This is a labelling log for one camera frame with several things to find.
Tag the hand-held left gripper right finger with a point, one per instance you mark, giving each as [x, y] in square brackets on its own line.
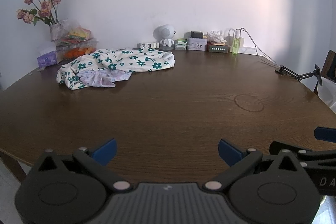
[228, 151]

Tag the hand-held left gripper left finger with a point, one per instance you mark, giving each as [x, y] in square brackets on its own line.
[105, 151]

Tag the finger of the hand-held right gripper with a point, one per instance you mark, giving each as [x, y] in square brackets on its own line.
[325, 133]
[278, 146]

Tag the white green-flowered garment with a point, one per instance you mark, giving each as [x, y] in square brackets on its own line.
[136, 61]

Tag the white cloth on chair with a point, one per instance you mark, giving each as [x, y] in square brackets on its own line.
[328, 92]

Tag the dark wooden chair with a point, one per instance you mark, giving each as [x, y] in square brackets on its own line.
[331, 64]

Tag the pink floral dress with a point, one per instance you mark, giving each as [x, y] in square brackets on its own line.
[99, 79]

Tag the white power strip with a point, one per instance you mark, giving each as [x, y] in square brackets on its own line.
[250, 51]

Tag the green spray bottle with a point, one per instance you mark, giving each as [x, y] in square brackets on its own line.
[235, 45]

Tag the purple tissue pack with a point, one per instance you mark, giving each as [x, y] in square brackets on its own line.
[47, 58]

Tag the printed tin box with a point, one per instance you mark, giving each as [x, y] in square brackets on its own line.
[197, 44]

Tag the stack of green boxes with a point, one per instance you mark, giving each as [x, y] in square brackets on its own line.
[181, 44]

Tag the small black box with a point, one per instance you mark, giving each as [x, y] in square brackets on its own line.
[197, 34]

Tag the patterned flower vase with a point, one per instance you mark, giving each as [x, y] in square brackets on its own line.
[55, 31]

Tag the white robot toy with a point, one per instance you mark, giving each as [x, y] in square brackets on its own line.
[164, 32]

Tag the pink artificial flowers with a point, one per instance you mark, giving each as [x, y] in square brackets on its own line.
[46, 5]

